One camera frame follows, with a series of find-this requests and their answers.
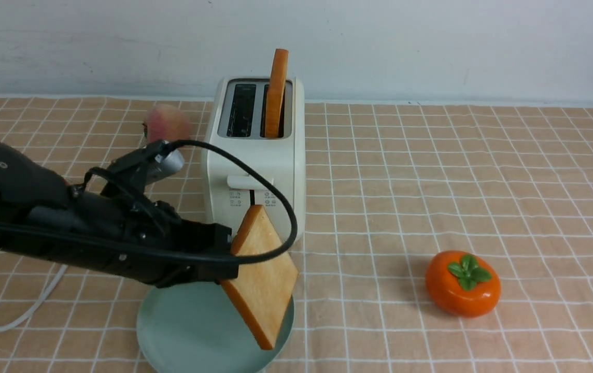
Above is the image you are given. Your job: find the light green round plate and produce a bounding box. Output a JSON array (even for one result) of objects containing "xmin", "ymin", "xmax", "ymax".
[{"xmin": 136, "ymin": 282, "xmax": 295, "ymax": 372}]

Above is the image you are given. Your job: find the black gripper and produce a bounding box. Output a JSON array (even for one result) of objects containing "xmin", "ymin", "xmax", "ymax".
[{"xmin": 120, "ymin": 199, "xmax": 240, "ymax": 288}]

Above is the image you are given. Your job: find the pink peach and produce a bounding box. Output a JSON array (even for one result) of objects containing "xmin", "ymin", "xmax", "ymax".
[{"xmin": 143, "ymin": 104, "xmax": 191, "ymax": 142}]

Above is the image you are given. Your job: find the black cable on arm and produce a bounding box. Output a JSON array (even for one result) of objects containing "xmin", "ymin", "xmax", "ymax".
[{"xmin": 0, "ymin": 139, "xmax": 299, "ymax": 266}]

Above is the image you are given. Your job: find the white two-slot toaster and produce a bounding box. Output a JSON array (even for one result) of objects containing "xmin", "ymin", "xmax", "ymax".
[{"xmin": 200, "ymin": 77, "xmax": 306, "ymax": 239}]

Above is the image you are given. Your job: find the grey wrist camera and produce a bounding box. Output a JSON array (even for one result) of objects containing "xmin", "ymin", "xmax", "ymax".
[{"xmin": 107, "ymin": 140, "xmax": 185, "ymax": 186}]

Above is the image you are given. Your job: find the toast slice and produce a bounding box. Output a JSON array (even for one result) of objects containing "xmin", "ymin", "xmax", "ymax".
[
  {"xmin": 264, "ymin": 49, "xmax": 289, "ymax": 138},
  {"xmin": 221, "ymin": 205, "xmax": 299, "ymax": 350}
]

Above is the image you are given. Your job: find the peach checkered tablecloth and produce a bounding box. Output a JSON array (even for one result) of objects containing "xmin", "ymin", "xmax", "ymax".
[{"xmin": 0, "ymin": 97, "xmax": 593, "ymax": 372}]

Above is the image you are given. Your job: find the white power cable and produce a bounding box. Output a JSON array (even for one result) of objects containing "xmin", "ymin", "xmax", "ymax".
[{"xmin": 0, "ymin": 263, "xmax": 69, "ymax": 332}]

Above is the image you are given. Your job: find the orange persimmon with green leaf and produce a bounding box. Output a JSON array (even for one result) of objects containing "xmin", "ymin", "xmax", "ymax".
[{"xmin": 425, "ymin": 250, "xmax": 502, "ymax": 318}]

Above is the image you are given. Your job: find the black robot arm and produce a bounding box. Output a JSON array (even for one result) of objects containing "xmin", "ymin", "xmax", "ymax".
[{"xmin": 0, "ymin": 139, "xmax": 303, "ymax": 289}]

